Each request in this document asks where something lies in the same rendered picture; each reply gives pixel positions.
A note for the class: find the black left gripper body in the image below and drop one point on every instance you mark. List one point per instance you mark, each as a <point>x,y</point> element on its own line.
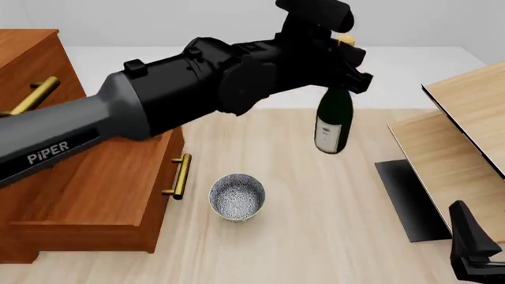
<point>353,69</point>

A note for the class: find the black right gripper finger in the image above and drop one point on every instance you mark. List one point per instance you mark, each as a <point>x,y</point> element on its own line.
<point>467,230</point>

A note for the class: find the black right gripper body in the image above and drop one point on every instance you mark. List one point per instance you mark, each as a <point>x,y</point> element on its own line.
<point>477,270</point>

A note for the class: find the dark green wine bottle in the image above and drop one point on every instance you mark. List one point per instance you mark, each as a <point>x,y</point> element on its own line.
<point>331,118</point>

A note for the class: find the grey and black left robot arm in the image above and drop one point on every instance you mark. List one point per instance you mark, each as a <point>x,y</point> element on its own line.
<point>118,103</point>

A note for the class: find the open wooden cabinet drawer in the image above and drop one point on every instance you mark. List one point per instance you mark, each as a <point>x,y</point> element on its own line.
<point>106,183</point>

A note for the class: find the closed wooden cabinet drawer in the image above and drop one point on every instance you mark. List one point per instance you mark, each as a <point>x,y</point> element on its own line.
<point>59,71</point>

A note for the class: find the red-brown wooden cabinet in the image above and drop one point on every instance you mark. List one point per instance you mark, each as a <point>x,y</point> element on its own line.
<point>27,53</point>

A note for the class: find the pale wooden slat tray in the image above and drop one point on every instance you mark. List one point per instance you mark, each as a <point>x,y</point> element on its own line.
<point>465,127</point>

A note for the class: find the blue patterned bowl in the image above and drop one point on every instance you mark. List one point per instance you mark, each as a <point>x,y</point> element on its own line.
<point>236,199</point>

